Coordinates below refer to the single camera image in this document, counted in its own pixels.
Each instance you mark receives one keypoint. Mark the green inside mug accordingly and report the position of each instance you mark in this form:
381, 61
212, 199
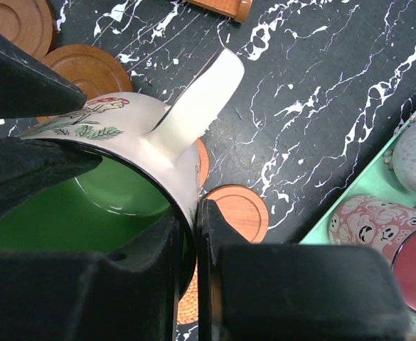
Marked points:
149, 165

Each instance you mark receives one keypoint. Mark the light wood coaster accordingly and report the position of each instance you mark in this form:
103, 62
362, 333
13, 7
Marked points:
204, 161
243, 209

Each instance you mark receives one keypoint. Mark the woven rattan coaster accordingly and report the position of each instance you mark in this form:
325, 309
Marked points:
188, 305

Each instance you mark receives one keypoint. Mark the pink halloween mug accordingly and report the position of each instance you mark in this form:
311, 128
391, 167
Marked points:
387, 227

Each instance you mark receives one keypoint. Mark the green floral tray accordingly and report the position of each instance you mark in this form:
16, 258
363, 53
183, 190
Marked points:
375, 179

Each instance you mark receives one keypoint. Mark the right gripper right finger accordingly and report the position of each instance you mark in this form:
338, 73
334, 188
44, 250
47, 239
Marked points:
292, 291

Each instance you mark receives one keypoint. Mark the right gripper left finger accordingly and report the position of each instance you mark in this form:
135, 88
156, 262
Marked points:
129, 295

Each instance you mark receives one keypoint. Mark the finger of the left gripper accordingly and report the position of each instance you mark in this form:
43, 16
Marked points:
30, 89

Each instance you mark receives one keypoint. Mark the orange wooden shelf rack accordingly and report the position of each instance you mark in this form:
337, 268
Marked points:
238, 10

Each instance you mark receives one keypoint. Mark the orange ringed wooden saucer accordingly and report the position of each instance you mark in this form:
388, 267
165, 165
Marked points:
29, 25

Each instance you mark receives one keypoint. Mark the brown ringed wooden saucer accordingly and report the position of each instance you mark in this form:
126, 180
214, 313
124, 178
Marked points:
91, 69

